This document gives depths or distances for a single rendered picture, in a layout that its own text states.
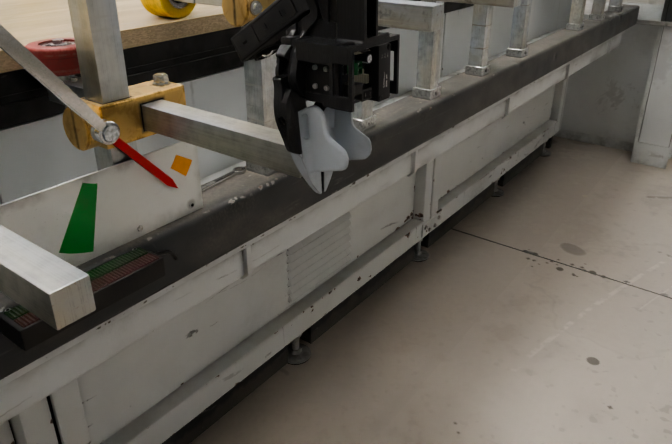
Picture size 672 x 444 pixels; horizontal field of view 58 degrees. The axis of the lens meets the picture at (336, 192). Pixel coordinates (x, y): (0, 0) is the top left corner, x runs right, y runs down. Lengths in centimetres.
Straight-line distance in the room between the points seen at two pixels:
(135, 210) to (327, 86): 34
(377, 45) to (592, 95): 276
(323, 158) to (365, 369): 112
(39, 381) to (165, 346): 48
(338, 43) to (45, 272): 28
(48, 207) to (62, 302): 26
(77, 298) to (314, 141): 23
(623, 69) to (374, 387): 210
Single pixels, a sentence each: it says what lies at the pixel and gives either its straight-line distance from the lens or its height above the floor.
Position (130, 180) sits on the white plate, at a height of 78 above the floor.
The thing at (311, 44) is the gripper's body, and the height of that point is 96.
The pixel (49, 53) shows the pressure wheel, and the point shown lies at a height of 90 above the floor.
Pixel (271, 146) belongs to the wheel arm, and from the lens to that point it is 59.
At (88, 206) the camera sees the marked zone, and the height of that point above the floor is 77.
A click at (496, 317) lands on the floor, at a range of 185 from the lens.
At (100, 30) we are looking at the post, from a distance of 71.
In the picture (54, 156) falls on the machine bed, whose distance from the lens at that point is 96.
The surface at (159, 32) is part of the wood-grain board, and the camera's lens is 103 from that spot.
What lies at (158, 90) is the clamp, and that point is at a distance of 75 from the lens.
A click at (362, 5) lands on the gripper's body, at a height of 100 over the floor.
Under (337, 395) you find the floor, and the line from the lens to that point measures 155.
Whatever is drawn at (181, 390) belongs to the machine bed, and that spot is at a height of 17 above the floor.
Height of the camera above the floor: 106
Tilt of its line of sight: 25 degrees down
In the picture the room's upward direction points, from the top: straight up
